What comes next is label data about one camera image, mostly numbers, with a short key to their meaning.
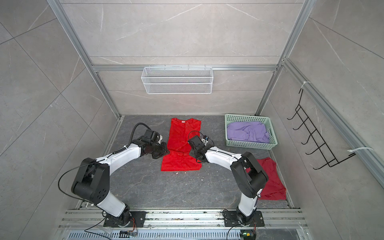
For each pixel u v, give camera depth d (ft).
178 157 3.06
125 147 1.93
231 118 3.74
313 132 2.22
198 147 2.34
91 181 1.48
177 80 3.30
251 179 1.54
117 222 2.22
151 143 2.40
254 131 3.55
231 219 2.39
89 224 2.39
